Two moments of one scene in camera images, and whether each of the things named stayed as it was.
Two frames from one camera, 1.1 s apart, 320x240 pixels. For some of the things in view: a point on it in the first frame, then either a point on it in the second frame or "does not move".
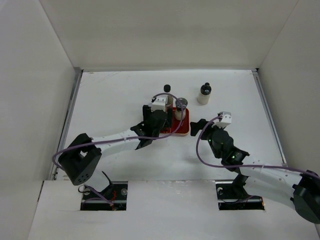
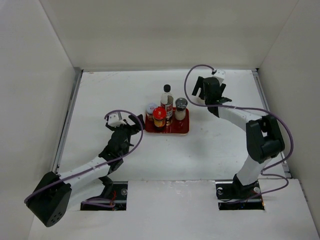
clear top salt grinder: (178, 111) does not move
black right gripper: (195, 126) → (199, 84)
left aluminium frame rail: (66, 122) does not move
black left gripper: (147, 112) → (120, 126)
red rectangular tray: (183, 128) does not move
